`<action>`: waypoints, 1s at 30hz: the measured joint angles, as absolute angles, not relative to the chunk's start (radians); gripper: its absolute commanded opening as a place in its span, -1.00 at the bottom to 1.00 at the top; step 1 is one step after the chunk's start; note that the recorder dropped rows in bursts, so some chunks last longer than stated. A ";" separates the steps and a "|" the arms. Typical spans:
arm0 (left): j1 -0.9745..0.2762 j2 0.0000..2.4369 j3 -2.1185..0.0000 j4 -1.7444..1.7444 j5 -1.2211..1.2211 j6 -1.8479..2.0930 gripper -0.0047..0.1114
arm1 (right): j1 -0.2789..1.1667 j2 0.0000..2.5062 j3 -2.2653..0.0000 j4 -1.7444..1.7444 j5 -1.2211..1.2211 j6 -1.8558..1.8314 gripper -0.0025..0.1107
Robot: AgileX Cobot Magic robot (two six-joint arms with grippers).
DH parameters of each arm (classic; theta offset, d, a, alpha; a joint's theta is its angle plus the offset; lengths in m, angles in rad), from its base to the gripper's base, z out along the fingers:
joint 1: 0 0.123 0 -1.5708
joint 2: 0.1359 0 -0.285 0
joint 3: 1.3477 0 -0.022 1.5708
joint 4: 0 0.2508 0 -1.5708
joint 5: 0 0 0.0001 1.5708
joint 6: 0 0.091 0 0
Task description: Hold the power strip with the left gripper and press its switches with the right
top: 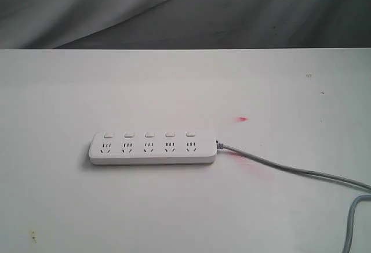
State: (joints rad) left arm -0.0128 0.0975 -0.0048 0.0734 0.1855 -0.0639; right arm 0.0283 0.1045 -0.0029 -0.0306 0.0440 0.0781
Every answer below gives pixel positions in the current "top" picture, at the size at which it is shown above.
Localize grey fabric backdrop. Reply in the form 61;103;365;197
1;0;370;49

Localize grey power cable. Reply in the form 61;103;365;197
215;139;371;253

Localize white five-outlet power strip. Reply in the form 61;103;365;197
89;129;217;165

